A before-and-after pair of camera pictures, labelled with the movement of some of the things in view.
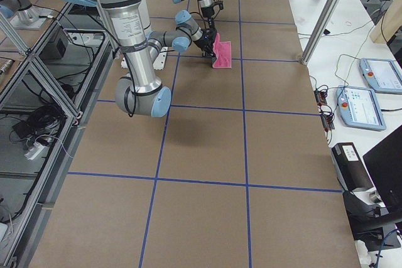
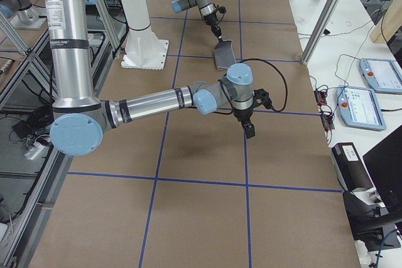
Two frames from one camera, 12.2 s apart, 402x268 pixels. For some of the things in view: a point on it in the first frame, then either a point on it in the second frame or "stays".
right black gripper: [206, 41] -> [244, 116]
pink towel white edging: [223, 51] stays
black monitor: [384, 162] stays
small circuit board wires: [326, 113] stays
